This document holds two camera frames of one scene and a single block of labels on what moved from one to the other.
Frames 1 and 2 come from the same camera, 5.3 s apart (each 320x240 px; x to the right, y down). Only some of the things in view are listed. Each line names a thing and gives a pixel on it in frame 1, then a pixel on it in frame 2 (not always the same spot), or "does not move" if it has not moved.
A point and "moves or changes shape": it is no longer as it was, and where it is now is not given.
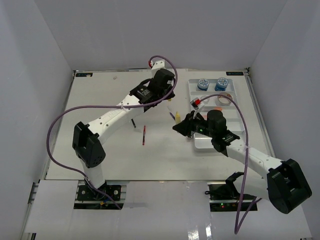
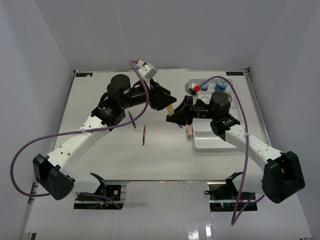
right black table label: [234, 73] does not move
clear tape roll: [206, 101] does not move
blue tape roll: [203, 84] does not move
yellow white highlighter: [177, 117] moves or changes shape
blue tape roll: [221, 84] does not move
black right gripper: [185, 127] to [180, 115]
